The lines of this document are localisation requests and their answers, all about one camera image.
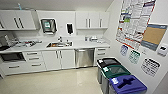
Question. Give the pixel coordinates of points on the green wall sign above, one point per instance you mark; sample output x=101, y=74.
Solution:
x=134, y=56

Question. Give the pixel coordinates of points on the stainless steel sink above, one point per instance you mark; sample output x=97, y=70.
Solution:
x=60, y=44

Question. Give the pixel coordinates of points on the blue recycling bin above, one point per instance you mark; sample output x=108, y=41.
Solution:
x=115, y=71
x=128, y=86

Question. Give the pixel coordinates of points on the white wall box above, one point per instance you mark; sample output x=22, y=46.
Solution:
x=163, y=49

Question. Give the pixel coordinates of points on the wide white drawer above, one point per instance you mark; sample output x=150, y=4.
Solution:
x=12, y=68

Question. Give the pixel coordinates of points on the paper towel dispenser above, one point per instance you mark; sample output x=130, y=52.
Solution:
x=48, y=26

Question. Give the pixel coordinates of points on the white two-door wall cabinet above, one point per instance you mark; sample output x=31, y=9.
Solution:
x=16, y=20

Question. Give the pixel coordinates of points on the large printed notice poster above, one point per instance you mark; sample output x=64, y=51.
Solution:
x=135, y=20

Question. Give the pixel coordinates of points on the built-in black microwave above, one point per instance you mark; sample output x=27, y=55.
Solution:
x=11, y=57

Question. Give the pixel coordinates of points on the black soap dispenser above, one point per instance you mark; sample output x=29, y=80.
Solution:
x=69, y=28

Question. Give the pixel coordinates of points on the blue wall sign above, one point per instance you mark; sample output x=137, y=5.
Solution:
x=123, y=50

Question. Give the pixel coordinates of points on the white two-door sink cabinet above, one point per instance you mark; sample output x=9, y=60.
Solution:
x=59, y=59

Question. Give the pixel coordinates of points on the black lidded waste bin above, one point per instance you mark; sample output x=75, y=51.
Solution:
x=107, y=61

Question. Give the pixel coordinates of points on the black and white wall sign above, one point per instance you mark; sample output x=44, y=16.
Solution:
x=150, y=66

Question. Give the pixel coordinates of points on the chrome faucet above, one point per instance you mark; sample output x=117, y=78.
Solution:
x=60, y=39

